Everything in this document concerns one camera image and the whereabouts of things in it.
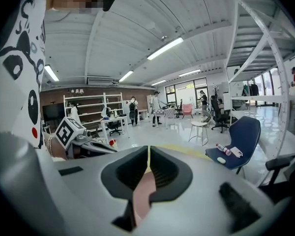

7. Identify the round glass side table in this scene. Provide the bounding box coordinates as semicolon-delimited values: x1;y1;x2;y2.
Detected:
188;110;212;147

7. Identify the black high-back office chair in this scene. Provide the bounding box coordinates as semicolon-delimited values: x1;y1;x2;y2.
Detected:
210;94;231;134

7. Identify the clear bottle red cap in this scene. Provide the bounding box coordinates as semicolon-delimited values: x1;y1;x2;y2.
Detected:
215;143;233;156

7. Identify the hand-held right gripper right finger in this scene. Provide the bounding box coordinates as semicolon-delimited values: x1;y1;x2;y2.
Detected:
137;145;281;236

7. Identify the white metal shelf rack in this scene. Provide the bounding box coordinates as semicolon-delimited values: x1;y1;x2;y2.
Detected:
223;0;295;188

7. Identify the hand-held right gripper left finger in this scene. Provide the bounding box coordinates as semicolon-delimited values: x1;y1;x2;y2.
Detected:
54;145;149;236

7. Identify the black mesh office chair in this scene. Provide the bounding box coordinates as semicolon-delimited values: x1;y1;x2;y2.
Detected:
259;153;295;205

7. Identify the checked table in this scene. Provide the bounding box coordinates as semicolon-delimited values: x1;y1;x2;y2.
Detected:
153;107;177;129

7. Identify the black television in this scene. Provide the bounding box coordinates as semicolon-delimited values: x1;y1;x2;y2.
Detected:
42;102;66;123

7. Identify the pink phone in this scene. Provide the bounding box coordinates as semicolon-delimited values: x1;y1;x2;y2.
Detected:
230;146;244;158

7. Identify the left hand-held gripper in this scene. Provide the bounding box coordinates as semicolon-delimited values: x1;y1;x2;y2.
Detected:
55;117;118;160

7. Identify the pink big plate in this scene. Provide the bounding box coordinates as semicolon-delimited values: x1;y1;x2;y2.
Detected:
132;171;161;227

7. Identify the pink armchair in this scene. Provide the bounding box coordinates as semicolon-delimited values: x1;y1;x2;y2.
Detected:
181;103;194;119

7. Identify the person's white printed shirt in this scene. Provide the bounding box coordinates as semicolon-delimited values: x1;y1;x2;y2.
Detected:
0;0;47;150

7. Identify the white desk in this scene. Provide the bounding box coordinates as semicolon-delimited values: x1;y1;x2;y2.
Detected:
100;115;130;145

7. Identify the white wall shelf unit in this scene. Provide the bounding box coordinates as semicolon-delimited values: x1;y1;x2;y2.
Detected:
63;92;125;132

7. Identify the blue plastic chair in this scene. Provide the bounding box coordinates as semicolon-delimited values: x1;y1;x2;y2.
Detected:
205;116;262;176

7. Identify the white air conditioner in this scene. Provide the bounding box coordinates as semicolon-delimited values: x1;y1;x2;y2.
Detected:
87;77;114;87

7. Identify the silver bracelet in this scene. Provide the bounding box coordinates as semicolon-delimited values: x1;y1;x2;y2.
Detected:
44;134;55;157

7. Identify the person's left forearm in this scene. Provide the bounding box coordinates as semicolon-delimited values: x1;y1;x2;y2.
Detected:
43;134;68;161

